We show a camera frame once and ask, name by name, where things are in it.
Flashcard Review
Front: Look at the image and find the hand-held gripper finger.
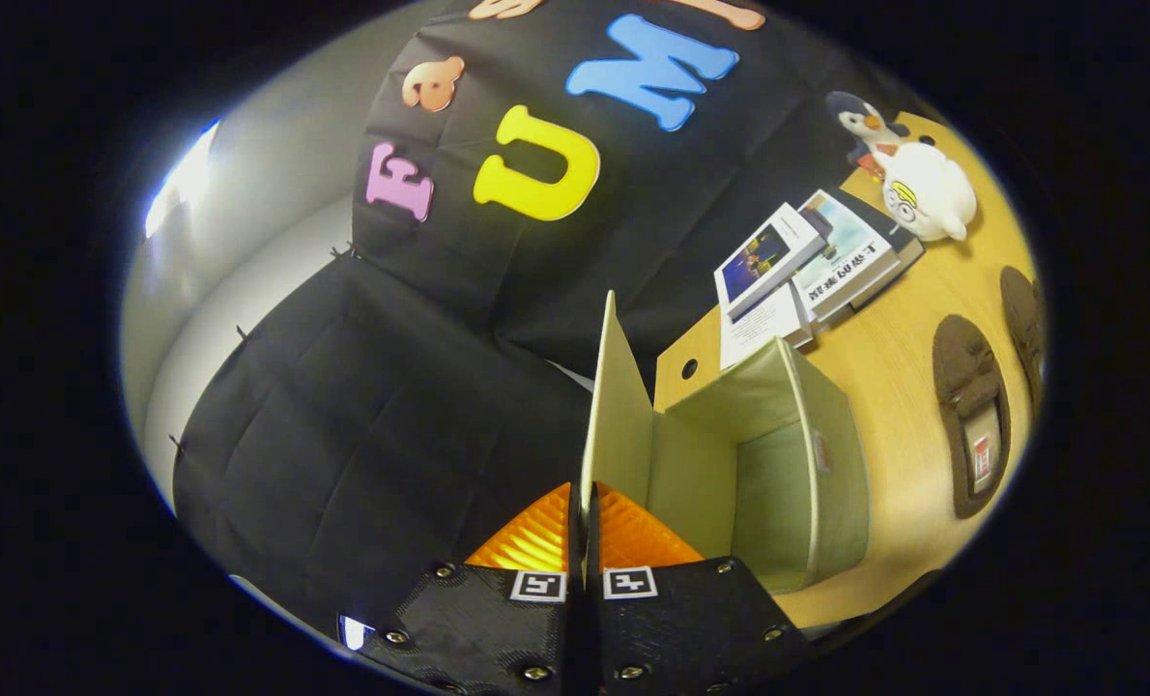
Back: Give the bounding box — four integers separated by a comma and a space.
356, 480, 588, 696
585, 480, 815, 696

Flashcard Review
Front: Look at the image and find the green fabric storage box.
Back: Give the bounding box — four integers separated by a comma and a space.
580, 290, 872, 594

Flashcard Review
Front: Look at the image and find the brown fuzzy slipper shoe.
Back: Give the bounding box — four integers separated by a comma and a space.
998, 266, 1048, 407
931, 314, 1013, 520

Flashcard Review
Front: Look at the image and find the black backdrop cloth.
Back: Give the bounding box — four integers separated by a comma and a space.
171, 0, 924, 629

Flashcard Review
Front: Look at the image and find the thin white booklet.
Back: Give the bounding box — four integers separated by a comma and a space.
719, 282, 815, 371

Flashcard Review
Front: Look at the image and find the small book with blue cover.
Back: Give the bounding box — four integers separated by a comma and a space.
713, 201, 830, 320

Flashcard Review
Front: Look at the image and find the thick white cover book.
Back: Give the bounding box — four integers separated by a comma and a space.
792, 188, 903, 325

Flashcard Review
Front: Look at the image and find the black hardcover book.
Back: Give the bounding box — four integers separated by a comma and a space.
826, 184, 926, 310

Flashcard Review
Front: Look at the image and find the white seal plush toy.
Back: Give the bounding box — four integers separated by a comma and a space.
881, 142, 978, 243

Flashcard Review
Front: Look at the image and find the penguin plush toy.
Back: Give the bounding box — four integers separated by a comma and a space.
824, 91, 909, 180

